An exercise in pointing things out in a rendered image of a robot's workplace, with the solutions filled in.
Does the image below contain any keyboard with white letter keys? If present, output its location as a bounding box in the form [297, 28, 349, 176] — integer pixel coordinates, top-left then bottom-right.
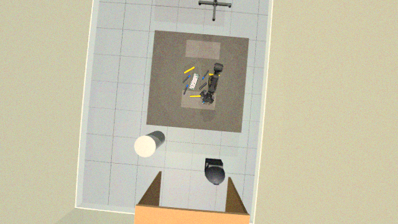
[189, 73, 199, 90]

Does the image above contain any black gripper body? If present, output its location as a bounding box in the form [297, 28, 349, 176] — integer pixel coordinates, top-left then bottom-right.
[200, 91, 214, 104]

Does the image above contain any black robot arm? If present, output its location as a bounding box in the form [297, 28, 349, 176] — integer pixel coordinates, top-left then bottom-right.
[203, 63, 223, 102]

